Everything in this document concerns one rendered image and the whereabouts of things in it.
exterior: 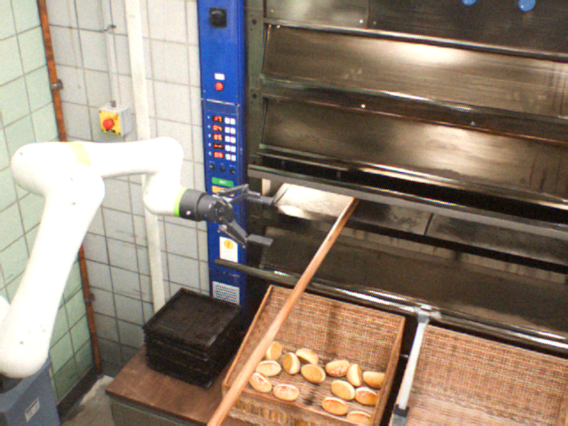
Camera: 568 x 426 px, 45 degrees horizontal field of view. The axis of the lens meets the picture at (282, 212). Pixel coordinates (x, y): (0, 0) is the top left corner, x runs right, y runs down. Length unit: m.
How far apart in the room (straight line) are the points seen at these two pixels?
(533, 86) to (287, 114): 0.82
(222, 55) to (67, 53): 0.68
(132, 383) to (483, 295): 1.36
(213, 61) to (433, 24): 0.76
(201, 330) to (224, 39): 1.08
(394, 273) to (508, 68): 0.86
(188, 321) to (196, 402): 0.31
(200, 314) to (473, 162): 1.20
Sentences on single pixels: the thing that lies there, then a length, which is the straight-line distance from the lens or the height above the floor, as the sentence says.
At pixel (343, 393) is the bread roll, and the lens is 2.67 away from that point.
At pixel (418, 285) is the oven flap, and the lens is 2.60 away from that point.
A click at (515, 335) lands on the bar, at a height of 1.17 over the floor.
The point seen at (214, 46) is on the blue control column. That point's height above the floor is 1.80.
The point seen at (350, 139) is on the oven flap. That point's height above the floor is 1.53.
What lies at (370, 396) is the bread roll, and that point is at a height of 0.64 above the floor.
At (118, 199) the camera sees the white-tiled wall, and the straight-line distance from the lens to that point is 2.98.
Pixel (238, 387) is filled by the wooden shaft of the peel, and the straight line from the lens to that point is 1.86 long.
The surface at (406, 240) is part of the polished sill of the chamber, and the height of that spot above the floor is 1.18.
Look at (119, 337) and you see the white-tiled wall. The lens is 3.47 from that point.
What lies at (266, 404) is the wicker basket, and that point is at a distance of 2.52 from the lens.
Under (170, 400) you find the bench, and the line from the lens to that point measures 2.72.
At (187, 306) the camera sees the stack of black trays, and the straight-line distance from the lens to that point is 2.81.
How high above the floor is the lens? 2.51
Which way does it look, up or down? 30 degrees down
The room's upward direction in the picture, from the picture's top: 1 degrees clockwise
